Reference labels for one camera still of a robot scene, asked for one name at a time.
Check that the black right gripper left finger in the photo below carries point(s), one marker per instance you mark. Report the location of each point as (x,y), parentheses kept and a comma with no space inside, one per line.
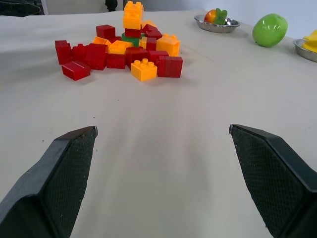
(37,188)

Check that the toy peach with green leaf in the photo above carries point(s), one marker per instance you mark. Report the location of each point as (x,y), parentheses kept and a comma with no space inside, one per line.
(214,16)

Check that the red toy building block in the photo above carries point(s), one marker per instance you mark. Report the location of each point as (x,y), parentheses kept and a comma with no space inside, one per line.
(157,55)
(115,39)
(116,61)
(132,32)
(96,57)
(136,54)
(62,53)
(105,31)
(151,44)
(152,31)
(79,52)
(75,70)
(171,67)

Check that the yellow toy fruit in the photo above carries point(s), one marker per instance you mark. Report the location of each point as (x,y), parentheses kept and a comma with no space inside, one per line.
(312,42)

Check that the green toy apple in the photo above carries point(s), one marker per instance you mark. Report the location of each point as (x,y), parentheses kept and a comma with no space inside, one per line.
(270,31)

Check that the dark crate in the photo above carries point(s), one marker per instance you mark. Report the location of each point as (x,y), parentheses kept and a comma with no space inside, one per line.
(17,7)

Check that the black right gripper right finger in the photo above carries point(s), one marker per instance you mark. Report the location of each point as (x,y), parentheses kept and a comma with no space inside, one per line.
(275,178)

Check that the orange toy building block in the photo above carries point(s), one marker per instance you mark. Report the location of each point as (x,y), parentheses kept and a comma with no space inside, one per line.
(100,41)
(119,47)
(143,72)
(168,45)
(148,23)
(131,22)
(135,8)
(143,42)

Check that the round metal bowl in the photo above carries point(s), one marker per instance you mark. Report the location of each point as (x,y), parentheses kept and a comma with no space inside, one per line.
(305,53)
(215,27)

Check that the green plastic building brick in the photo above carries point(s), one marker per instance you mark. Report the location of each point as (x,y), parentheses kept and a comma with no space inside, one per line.
(131,40)

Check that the black stand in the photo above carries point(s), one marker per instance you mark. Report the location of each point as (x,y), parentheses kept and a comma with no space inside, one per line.
(111,5)

